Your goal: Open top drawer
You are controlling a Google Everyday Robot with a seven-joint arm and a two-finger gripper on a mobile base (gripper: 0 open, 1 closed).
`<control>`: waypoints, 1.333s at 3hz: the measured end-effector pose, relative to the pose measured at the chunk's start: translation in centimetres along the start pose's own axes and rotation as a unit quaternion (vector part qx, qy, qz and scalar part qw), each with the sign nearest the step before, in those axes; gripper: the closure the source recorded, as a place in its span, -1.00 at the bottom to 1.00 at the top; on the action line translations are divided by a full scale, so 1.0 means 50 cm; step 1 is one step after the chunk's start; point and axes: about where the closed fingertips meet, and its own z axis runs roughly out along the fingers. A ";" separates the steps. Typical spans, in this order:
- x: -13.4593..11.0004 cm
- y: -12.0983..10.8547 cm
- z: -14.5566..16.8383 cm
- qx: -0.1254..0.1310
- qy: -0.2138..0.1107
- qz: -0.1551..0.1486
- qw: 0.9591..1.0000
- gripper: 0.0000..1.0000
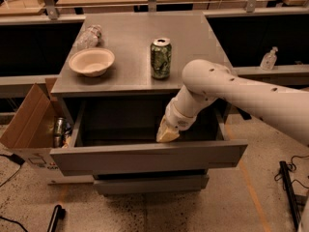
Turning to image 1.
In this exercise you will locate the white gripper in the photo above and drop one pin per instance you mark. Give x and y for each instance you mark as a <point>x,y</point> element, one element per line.
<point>181,119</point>

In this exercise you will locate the grey top drawer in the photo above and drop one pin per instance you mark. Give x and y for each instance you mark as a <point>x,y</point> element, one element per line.
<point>117,136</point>

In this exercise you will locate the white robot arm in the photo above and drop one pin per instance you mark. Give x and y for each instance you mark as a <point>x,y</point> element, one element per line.
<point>204,82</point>

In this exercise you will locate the grey bottom drawer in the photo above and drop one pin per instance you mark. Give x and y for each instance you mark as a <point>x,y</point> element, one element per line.
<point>151,185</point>

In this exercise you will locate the grey three-drawer cabinet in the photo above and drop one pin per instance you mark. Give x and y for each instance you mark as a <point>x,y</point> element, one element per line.
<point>129,37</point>

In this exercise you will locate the open cardboard box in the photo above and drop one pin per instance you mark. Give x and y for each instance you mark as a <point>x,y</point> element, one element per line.
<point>29,134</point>

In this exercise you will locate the green soda can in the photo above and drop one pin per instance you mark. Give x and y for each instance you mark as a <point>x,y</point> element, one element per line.
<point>161,52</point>

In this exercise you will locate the beige paper bowl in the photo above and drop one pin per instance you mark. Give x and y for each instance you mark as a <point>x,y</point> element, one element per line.
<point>92,62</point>

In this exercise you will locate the cans inside cardboard box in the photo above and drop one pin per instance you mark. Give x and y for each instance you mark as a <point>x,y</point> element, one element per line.
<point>61,132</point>

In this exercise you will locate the crumpled clear plastic bottle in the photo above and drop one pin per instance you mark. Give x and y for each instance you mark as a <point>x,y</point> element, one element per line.
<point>89,38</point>

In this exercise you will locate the black floor stand right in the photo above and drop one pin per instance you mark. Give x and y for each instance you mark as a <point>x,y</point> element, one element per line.
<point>290,194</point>

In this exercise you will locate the black floor stand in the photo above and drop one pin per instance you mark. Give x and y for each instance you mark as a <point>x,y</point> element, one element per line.
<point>58,213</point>
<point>290,194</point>

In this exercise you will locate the black floor stand left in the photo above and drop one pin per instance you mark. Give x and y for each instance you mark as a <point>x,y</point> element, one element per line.
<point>58,213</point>

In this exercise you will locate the metal railing frame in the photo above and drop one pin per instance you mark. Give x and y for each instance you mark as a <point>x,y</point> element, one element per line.
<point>262,8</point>

